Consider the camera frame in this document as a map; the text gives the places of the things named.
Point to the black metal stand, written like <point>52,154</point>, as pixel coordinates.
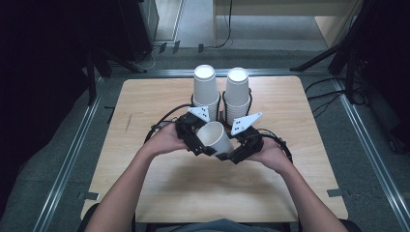
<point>93,74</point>

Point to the dark computer cabinet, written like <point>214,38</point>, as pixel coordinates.
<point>141,25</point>

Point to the aluminium frame rail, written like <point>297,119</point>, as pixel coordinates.
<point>69,161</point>
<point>154,73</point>
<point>367,148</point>

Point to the person's left hand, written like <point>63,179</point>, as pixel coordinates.
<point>164,140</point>

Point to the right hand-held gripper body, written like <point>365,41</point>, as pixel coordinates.
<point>249,138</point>

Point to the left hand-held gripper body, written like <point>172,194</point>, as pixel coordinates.
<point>188,129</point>

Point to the black curtain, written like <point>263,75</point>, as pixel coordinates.
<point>38,80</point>

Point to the person's grey-blue shirt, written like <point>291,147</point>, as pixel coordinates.
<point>222,225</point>

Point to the black tripod stand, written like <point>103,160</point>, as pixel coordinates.
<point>341,48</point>

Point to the light wooden desk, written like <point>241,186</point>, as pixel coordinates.
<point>332,27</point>

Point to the single white paper cup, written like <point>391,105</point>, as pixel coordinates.
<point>219,141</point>

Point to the black double cup holder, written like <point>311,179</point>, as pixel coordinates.
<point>221,115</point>

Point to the person's right hand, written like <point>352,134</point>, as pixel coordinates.
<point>274,156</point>

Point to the stack of white paper cups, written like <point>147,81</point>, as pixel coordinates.
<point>237,93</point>
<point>205,87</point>

